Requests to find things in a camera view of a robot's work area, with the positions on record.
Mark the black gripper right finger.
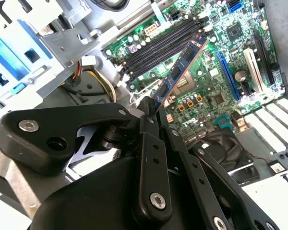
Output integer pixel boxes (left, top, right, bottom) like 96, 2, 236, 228
157, 106, 279, 230

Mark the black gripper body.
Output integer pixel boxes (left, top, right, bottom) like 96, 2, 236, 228
30, 155, 212, 230

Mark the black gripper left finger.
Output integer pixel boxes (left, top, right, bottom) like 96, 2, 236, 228
0, 96, 173, 225

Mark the blue RAM stick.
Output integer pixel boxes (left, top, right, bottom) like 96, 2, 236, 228
151, 34, 210, 113

